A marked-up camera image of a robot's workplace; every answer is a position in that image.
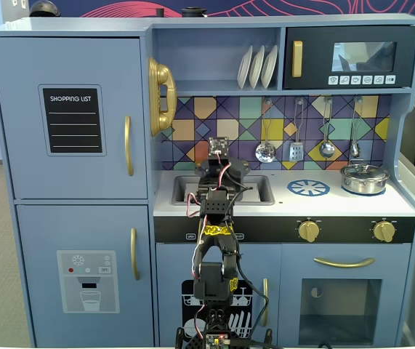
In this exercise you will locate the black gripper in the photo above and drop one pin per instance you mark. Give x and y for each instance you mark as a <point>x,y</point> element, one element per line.
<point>237,169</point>

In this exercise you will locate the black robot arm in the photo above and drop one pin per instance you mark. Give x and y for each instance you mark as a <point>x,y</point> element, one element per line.
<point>212,287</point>

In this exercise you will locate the steel pot lid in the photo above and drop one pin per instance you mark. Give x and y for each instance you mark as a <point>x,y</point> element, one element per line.
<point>363,171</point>

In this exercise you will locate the gray sink basin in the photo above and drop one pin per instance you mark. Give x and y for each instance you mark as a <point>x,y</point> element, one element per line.
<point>261,192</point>

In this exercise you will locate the metal skimmer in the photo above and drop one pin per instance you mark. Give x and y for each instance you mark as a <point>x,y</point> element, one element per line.
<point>265,152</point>

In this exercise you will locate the metal slotted spatula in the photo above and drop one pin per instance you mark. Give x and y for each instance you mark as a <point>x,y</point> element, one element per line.
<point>296,152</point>

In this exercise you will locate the blue dishwasher door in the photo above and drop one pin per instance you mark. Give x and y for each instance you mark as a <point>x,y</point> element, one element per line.
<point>171,265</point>

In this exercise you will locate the white toy plate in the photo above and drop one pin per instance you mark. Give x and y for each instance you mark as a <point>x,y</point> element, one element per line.
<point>256,69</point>
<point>269,67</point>
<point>244,69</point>

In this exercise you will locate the gold toy telephone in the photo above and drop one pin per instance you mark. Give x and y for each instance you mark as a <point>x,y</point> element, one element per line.
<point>163,72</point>

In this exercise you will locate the gold stove knob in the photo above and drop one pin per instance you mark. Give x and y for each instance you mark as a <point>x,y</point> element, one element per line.
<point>384,231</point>
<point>309,230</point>

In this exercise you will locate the metal ladle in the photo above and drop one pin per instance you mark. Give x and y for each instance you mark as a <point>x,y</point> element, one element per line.
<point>327,149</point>

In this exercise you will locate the metal spoon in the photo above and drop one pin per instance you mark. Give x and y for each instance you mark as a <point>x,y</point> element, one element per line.
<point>355,149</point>

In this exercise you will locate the blue oven door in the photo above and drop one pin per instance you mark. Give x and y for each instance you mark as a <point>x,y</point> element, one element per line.
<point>290,291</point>

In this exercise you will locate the steel pot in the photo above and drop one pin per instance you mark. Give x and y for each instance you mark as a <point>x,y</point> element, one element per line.
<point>363,185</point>

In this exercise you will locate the black toy microwave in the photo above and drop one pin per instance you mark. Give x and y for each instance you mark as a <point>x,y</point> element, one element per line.
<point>316,58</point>

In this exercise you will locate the black round device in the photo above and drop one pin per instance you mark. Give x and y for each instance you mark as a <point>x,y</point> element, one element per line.
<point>193,12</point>

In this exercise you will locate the small black cylinder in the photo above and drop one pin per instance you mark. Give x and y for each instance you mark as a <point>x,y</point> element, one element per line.
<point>160,12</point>

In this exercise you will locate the blue fridge door ice dispenser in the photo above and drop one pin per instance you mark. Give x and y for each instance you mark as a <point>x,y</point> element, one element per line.
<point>40,232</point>

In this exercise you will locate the blue fridge door shopping list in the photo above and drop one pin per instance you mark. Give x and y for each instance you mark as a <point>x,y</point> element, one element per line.
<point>22,174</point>

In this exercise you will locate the blue toy kitchen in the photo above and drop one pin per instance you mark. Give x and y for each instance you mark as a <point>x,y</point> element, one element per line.
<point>83,27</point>

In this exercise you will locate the black dome object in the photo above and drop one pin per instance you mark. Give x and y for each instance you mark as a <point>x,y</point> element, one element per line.
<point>44,9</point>

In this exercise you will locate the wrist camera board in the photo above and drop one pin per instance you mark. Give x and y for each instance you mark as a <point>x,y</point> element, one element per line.
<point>218,145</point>

